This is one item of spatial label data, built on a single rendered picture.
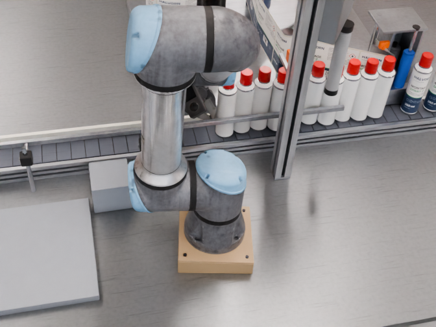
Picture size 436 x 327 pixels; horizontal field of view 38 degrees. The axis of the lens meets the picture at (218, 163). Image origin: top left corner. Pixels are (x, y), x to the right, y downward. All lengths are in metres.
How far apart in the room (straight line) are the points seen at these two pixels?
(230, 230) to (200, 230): 0.07
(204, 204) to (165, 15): 0.49
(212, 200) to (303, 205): 0.38
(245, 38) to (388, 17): 0.84
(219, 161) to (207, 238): 0.20
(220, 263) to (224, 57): 0.60
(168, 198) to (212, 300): 0.28
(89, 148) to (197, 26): 0.77
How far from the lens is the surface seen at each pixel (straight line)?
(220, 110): 1.72
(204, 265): 1.52
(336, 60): 1.61
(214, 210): 1.43
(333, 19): 1.44
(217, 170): 1.39
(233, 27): 1.09
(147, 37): 1.07
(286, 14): 2.29
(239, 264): 1.52
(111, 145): 1.77
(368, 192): 1.79
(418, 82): 1.91
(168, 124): 1.22
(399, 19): 1.89
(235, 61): 1.11
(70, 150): 1.77
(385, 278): 1.62
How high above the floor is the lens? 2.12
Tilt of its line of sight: 46 degrees down
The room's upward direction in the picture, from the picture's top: 4 degrees clockwise
